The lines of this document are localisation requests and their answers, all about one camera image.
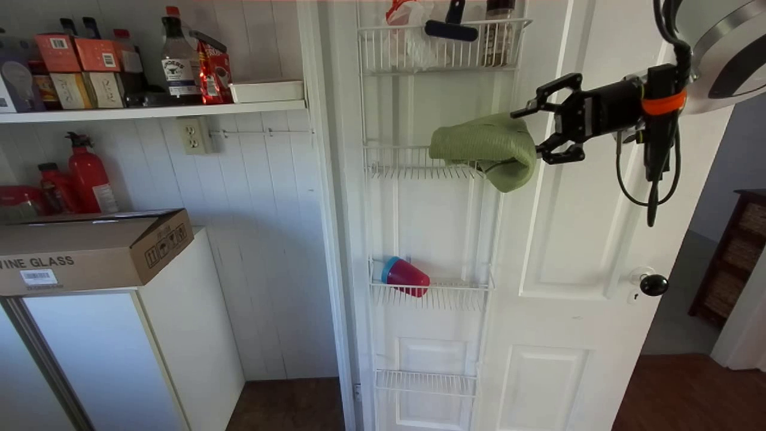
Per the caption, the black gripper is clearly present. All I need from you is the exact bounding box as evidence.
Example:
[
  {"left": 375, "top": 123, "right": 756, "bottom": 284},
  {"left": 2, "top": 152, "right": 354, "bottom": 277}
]
[{"left": 510, "top": 71, "right": 650, "bottom": 168}]

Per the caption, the green towel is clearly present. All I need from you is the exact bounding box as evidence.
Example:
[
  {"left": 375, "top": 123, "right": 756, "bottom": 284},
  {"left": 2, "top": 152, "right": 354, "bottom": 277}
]
[{"left": 430, "top": 109, "right": 541, "bottom": 194}]

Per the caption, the white panel door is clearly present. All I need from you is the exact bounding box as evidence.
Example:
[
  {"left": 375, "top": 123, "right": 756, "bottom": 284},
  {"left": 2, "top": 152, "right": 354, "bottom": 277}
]
[{"left": 319, "top": 0, "right": 737, "bottom": 431}]

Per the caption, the black door knob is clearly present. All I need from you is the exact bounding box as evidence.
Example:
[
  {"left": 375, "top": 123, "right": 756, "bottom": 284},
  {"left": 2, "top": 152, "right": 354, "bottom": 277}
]
[{"left": 638, "top": 272, "right": 670, "bottom": 299}]

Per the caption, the red white bag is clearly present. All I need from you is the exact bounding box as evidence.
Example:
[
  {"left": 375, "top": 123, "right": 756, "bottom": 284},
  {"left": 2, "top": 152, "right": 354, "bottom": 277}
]
[{"left": 383, "top": 0, "right": 434, "bottom": 29}]

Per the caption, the brown wooden dresser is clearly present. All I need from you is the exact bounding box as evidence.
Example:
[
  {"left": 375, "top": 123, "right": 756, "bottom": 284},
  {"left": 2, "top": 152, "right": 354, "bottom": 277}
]
[{"left": 688, "top": 186, "right": 766, "bottom": 329}]

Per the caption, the flat white box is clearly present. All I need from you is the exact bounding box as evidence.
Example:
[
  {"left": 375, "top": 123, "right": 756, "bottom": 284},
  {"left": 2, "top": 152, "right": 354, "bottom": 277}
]
[{"left": 227, "top": 78, "right": 307, "bottom": 104}]

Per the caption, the red snack bag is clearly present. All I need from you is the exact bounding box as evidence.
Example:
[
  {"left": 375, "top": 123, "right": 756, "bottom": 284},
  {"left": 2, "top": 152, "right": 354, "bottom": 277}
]
[{"left": 190, "top": 31, "right": 236, "bottom": 107}]

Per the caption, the clear bottle red cap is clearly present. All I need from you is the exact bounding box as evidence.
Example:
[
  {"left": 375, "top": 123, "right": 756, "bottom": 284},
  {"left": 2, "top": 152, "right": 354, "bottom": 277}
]
[{"left": 155, "top": 5, "right": 201, "bottom": 104}]

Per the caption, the dark bottle red cap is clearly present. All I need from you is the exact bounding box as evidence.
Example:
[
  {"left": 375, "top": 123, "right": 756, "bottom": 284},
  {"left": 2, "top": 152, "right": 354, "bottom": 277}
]
[{"left": 114, "top": 29, "right": 151, "bottom": 107}]

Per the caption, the beige box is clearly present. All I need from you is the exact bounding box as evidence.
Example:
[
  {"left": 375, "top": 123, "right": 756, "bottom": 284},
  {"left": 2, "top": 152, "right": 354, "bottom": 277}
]
[
  {"left": 81, "top": 68, "right": 130, "bottom": 109},
  {"left": 49, "top": 68, "right": 92, "bottom": 113}
]

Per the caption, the white cabinet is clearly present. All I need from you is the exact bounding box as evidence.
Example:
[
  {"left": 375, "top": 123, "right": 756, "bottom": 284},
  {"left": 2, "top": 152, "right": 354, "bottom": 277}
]
[{"left": 0, "top": 226, "right": 249, "bottom": 431}]

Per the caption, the orange box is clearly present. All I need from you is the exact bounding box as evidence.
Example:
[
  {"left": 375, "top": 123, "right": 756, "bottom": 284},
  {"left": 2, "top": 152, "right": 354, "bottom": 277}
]
[
  {"left": 35, "top": 31, "right": 85, "bottom": 75},
  {"left": 73, "top": 36, "right": 126, "bottom": 73}
]

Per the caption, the red fire extinguisher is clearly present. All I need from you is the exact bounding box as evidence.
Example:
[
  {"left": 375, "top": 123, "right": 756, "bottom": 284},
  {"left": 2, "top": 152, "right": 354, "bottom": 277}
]
[{"left": 66, "top": 128, "right": 115, "bottom": 214}]

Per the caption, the cardboard box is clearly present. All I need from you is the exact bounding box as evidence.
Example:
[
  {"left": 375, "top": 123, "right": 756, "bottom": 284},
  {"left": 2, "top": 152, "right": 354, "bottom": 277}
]
[{"left": 0, "top": 207, "right": 197, "bottom": 299}]

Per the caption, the small red can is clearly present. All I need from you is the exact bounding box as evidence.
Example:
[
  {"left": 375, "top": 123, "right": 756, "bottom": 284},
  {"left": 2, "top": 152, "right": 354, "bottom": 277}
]
[{"left": 37, "top": 160, "right": 79, "bottom": 214}]

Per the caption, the gray jar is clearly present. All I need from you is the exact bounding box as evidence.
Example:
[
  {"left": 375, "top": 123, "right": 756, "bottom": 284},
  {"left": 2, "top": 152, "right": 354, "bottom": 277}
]
[{"left": 0, "top": 31, "right": 43, "bottom": 114}]

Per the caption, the red flat container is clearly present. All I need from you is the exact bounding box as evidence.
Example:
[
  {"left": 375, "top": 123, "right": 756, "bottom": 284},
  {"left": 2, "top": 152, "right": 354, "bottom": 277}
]
[{"left": 0, "top": 183, "right": 43, "bottom": 211}]

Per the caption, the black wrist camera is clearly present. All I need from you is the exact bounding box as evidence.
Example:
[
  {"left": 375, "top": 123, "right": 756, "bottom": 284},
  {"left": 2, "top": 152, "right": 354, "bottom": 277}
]
[{"left": 640, "top": 61, "right": 688, "bottom": 186}]

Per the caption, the orange wrist cable clip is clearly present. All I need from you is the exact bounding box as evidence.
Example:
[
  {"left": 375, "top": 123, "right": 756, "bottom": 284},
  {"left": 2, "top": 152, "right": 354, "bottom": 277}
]
[{"left": 640, "top": 91, "right": 689, "bottom": 120}]

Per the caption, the white wire door rack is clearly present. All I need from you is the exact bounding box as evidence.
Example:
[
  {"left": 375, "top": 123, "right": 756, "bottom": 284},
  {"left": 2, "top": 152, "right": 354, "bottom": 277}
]
[{"left": 354, "top": 14, "right": 535, "bottom": 402}]

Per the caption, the black handled brush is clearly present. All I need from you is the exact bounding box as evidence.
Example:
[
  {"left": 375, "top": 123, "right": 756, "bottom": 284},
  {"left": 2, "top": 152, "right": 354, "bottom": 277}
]
[{"left": 422, "top": 0, "right": 481, "bottom": 42}]

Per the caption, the white wall outlet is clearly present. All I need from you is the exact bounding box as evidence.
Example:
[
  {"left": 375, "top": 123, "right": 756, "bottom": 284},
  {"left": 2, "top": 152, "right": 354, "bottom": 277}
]
[{"left": 181, "top": 117, "right": 212, "bottom": 154}]

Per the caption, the white wall shelf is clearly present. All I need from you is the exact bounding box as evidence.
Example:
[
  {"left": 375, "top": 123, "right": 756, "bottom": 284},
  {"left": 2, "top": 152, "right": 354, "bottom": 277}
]
[{"left": 0, "top": 98, "right": 310, "bottom": 127}]

